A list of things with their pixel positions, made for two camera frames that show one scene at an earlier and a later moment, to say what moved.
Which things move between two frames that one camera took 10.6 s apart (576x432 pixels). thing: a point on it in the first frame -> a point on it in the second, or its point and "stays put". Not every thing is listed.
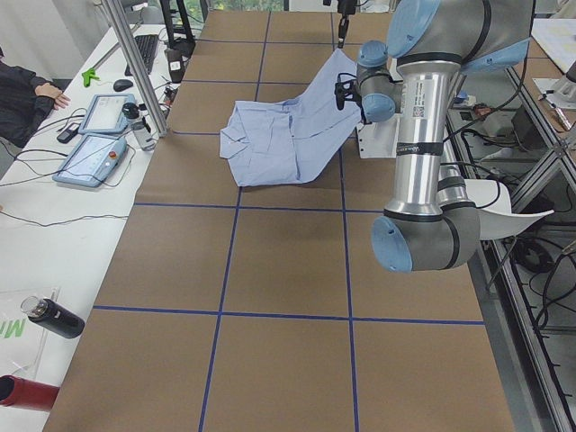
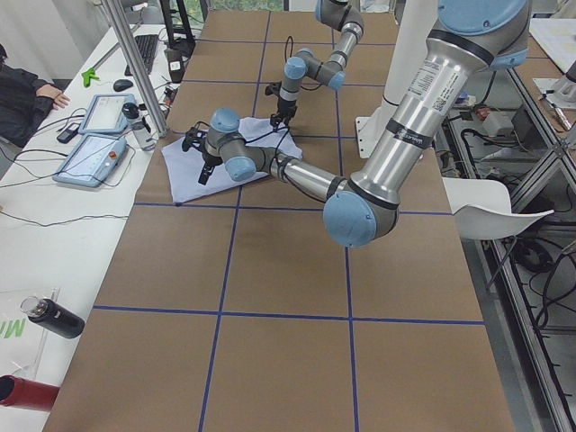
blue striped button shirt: [270, 142] -> [183, 168]
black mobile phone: [67, 135] stays put
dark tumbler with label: [176, 64] stays put
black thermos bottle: [53, 317] stays put
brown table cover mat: [231, 308] stays put
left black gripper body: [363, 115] -> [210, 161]
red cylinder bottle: [22, 392] stays put
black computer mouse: [121, 85] stays put
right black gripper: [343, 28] -> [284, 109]
